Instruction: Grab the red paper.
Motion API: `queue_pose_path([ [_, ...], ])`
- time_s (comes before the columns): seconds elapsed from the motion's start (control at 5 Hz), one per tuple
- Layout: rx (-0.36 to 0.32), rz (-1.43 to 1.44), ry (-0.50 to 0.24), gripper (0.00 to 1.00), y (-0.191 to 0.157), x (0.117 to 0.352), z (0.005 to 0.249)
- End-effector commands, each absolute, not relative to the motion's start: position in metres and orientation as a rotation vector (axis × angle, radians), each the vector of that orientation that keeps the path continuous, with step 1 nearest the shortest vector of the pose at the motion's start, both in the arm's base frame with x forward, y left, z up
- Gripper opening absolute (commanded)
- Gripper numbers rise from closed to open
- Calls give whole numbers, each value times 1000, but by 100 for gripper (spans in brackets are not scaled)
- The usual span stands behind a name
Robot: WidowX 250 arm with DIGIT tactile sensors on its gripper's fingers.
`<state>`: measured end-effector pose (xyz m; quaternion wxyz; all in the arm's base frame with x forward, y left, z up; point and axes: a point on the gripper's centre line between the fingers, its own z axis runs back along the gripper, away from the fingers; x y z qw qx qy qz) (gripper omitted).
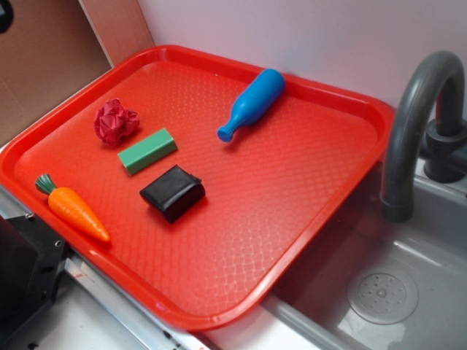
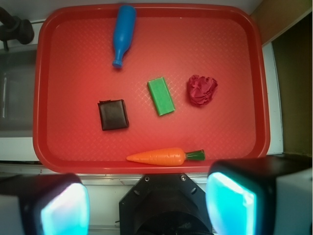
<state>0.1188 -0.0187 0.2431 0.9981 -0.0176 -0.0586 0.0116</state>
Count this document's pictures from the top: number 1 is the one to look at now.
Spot brown cardboard panel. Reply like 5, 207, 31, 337
1, 1, 153, 144

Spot black folded wallet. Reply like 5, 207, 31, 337
139, 165, 206, 223

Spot grey curved faucet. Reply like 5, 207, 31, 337
380, 50, 466, 222

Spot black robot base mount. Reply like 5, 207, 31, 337
1, 216, 69, 349

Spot silver metal rail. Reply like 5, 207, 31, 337
64, 254, 212, 350

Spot orange toy carrot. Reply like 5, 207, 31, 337
35, 174, 110, 243

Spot green rectangular block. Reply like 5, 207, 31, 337
118, 128, 178, 175

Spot grey plastic sink basin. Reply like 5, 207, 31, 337
263, 166, 466, 349

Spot red plastic tray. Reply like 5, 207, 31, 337
1, 46, 394, 331

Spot blue plastic bottle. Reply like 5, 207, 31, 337
217, 69, 285, 142

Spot crumpled red paper ball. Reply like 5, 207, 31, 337
93, 98, 140, 147

